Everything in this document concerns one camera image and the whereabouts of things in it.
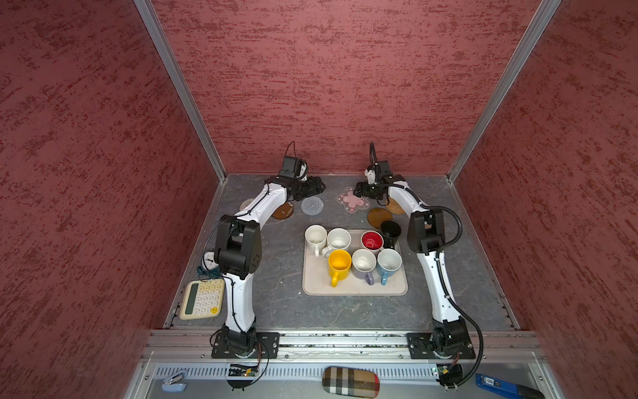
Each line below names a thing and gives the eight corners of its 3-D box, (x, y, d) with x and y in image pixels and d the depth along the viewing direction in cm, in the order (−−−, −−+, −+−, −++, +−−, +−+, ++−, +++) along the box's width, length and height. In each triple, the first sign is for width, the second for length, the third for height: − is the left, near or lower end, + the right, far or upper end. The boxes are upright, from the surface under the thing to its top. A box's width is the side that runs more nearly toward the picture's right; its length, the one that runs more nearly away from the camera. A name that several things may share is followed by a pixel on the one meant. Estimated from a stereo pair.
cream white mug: (304, 262, 93) (303, 250, 85) (306, 237, 100) (304, 224, 92) (326, 262, 93) (326, 250, 85) (326, 237, 100) (326, 224, 92)
